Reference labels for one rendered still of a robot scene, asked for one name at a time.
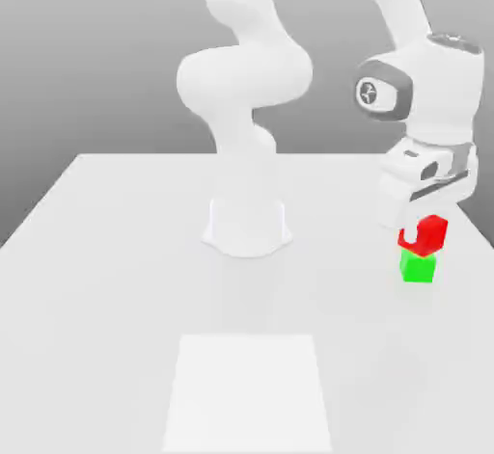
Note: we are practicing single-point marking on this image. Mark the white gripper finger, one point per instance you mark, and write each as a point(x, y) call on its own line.
point(410, 226)

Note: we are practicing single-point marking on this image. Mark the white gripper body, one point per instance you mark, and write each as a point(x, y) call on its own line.
point(397, 195)

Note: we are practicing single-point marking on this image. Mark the small red cube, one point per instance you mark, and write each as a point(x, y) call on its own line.
point(433, 233)

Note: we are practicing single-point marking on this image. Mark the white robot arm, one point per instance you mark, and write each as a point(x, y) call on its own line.
point(247, 76)

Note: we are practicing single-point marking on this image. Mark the small green cube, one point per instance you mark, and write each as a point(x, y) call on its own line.
point(417, 269)

